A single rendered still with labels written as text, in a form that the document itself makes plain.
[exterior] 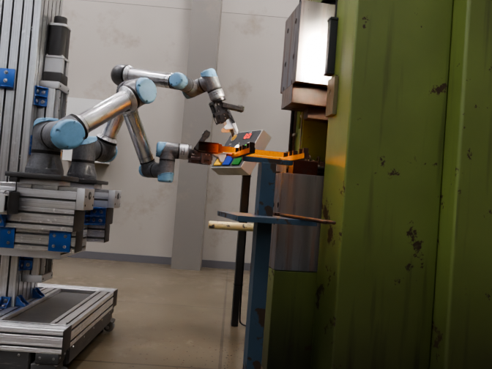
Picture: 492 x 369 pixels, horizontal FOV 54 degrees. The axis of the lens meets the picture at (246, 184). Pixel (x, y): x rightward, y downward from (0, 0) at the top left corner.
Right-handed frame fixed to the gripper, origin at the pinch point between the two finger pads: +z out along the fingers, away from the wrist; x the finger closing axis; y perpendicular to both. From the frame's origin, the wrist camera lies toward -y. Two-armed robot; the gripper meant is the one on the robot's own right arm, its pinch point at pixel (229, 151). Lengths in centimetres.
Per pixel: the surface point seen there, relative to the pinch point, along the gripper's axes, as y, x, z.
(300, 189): 15.9, 22.0, 31.4
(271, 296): 66, 21, 22
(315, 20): -67, 13, 35
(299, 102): -27.3, 7.8, 31.4
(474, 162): 0, 59, 93
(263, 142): -12, -43, 26
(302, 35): -59, 13, 29
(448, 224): 26, 55, 86
